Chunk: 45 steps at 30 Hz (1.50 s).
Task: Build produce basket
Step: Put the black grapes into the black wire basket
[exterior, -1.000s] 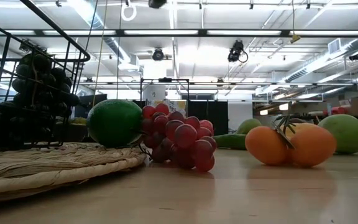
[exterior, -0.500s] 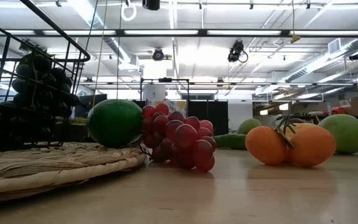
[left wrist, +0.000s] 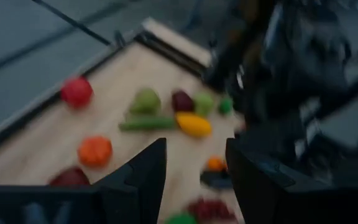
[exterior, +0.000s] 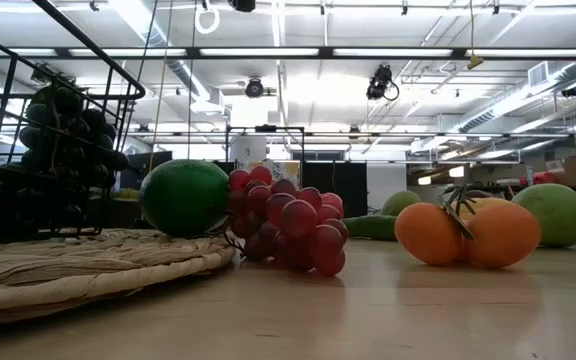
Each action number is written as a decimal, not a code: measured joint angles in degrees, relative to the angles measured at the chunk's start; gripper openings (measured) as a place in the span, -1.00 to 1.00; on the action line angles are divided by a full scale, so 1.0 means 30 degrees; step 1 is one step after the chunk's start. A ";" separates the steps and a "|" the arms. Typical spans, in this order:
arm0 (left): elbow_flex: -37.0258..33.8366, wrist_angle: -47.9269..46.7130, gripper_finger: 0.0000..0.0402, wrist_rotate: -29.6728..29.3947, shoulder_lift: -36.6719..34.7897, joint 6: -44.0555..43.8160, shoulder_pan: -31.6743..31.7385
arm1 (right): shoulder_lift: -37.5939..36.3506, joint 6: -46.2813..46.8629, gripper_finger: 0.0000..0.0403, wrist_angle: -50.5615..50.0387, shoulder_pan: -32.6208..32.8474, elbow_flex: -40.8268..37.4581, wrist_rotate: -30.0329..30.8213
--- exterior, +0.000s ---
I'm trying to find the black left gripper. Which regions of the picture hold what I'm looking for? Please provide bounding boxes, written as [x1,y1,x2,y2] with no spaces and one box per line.
[227,0,258,14]

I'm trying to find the green lime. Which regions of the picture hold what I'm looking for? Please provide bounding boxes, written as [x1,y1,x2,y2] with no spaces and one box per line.
[139,158,230,239]

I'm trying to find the red grape bunch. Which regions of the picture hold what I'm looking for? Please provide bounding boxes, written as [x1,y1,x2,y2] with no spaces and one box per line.
[226,164,349,278]

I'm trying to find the green pear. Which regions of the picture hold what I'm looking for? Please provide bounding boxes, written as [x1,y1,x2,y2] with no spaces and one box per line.
[378,189,423,219]

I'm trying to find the green cucumber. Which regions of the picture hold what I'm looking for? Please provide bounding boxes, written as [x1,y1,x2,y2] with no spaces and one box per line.
[342,213,400,242]

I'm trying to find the three oranges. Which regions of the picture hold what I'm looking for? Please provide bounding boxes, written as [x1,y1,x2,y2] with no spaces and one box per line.
[394,183,543,270]

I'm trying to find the yellow mango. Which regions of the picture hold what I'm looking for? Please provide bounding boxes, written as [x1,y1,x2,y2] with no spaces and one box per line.
[455,196,517,221]

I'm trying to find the light green apple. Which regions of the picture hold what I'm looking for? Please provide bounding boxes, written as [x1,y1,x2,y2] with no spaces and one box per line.
[511,182,576,249]

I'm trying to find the black overhead beam with lights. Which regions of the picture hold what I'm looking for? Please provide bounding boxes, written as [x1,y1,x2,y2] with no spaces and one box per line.
[0,45,576,61]

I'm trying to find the round black ceiling fixture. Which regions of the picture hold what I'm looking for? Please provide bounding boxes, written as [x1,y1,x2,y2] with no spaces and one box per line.
[244,77,265,99]

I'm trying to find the white cylinder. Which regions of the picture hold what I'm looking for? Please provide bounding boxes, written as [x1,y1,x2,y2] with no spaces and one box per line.
[228,135,269,164]

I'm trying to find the colourful poster board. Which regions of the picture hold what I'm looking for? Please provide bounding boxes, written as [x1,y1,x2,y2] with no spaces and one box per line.
[237,159,302,189]

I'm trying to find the dark monitor screen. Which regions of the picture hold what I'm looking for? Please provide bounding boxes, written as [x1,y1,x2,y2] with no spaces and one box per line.
[119,150,173,191]

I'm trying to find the black partition panel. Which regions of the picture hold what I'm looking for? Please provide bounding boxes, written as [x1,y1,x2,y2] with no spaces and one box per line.
[301,160,369,217]

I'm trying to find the black grape bunch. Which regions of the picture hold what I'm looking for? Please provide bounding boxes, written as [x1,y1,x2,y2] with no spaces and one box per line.
[0,82,130,236]

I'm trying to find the grey ceiling vent unit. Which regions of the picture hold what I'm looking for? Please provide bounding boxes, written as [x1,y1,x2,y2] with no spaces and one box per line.
[527,60,552,89]

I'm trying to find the round woven straw placemat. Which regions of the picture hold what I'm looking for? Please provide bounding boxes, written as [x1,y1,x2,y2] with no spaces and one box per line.
[0,228,237,326]

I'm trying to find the white cable ring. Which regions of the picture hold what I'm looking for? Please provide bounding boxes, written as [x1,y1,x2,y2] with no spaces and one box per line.
[194,0,221,35]

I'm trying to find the black wire basket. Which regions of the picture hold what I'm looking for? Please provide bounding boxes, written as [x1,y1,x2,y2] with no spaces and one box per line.
[0,0,147,244]

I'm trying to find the black hanging camera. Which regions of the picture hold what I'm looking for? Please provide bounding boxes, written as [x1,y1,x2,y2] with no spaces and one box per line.
[366,63,400,102]

